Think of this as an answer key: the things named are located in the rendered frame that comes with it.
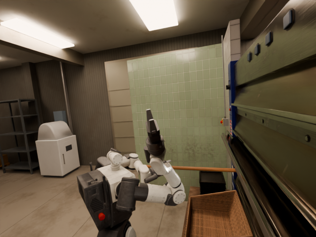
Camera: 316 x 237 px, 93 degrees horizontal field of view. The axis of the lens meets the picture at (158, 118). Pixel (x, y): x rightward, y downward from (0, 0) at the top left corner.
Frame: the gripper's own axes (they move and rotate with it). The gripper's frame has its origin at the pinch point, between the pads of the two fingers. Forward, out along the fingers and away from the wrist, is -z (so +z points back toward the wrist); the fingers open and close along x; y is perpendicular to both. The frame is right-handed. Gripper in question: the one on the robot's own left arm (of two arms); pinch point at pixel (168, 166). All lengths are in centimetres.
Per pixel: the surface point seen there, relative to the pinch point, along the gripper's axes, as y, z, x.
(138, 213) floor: -123, -29, 126
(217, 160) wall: -43, -140, 47
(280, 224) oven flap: 80, 26, -14
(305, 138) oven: 84, 15, -38
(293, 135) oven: 80, 9, -37
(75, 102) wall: -433, -10, -77
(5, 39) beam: -273, 109, -183
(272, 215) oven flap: 78, 24, -14
